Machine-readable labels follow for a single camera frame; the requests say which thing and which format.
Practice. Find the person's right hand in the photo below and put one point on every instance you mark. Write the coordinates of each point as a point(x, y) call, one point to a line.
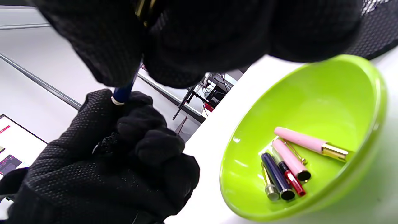
point(217, 31)

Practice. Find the red pen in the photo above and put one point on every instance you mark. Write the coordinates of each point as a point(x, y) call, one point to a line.
point(293, 183)

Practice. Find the black mesh pen cup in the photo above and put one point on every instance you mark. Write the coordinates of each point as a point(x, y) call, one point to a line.
point(382, 28)

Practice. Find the pink fountain pen cap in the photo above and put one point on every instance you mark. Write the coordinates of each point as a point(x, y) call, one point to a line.
point(289, 158)

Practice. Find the black metal stand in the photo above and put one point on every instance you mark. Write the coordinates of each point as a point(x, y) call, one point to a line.
point(214, 96)

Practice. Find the person's left hand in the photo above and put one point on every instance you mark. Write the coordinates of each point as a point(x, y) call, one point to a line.
point(93, 174)

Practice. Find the computer monitor screen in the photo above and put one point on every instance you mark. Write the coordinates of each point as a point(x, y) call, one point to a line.
point(18, 143)

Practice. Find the blue pen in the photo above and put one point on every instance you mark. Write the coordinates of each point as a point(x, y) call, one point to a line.
point(122, 93)

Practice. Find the lime green plastic bowl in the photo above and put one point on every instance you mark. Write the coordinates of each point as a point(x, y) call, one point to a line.
point(311, 99)

